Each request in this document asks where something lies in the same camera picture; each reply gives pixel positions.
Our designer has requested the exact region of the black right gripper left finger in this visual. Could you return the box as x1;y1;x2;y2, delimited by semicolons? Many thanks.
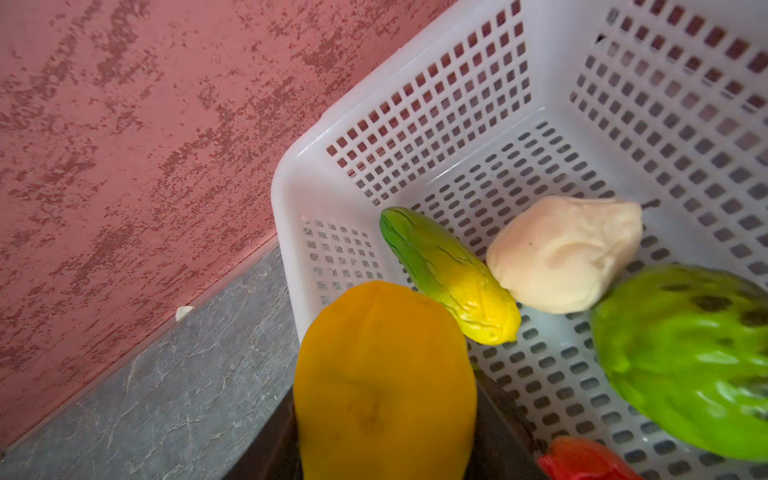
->
224;388;300;480

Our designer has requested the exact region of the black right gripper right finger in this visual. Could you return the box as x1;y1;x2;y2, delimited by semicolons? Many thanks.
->
464;361;548;480

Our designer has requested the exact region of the red fruit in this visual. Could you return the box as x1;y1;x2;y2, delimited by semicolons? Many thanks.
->
537;436;642;480

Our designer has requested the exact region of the yellow orange round fruit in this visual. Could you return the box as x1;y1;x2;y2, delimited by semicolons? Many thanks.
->
293;281;477;479

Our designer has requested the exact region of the yellow green mango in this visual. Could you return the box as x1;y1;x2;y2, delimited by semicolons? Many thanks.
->
379;207;522;346

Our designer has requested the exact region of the pale yellow fruit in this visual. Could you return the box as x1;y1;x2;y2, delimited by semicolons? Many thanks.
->
486;196;643;314

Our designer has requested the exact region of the green spotted custard apple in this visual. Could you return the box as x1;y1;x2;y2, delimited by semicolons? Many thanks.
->
590;264;767;462

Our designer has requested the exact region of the white perforated plastic basket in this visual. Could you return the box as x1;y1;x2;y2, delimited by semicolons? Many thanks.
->
271;0;768;480

